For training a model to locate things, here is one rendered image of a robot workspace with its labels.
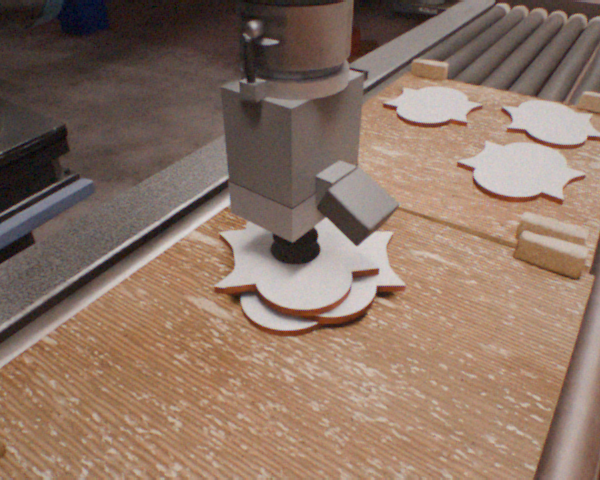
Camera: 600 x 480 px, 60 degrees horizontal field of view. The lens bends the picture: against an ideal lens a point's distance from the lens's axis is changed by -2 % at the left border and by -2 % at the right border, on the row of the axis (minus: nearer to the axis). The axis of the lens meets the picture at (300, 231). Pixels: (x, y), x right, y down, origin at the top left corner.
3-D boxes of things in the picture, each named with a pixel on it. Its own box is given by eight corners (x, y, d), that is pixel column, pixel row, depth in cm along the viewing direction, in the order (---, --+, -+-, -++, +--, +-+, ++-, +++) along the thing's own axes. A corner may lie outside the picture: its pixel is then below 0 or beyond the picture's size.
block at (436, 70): (410, 75, 89) (412, 59, 87) (414, 72, 90) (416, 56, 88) (443, 82, 86) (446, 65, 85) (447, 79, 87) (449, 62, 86)
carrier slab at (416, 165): (275, 179, 63) (275, 167, 62) (406, 80, 92) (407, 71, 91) (585, 279, 48) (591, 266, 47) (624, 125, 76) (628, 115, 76)
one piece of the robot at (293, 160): (359, 69, 27) (344, 301, 37) (437, 34, 33) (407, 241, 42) (201, 31, 33) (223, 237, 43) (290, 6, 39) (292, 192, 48)
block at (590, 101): (575, 109, 77) (581, 92, 76) (577, 105, 79) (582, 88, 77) (619, 118, 75) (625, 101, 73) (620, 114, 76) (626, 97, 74)
